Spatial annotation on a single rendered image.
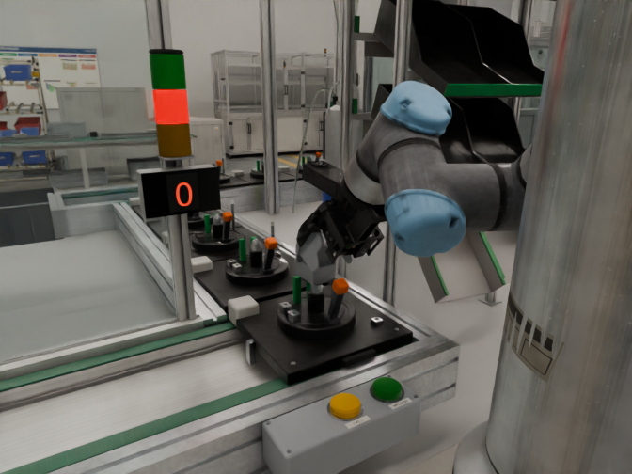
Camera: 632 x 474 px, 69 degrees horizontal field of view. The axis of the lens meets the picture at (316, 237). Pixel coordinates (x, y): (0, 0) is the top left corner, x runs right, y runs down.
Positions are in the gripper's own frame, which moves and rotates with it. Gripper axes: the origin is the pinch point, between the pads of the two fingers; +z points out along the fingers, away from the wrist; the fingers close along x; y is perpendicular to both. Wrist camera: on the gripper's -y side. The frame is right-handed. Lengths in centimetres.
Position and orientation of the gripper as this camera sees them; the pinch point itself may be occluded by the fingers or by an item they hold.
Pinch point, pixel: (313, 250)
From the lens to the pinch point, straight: 79.3
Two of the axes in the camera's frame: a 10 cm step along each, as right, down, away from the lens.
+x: 8.6, -1.6, 4.9
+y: 3.9, 8.2, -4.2
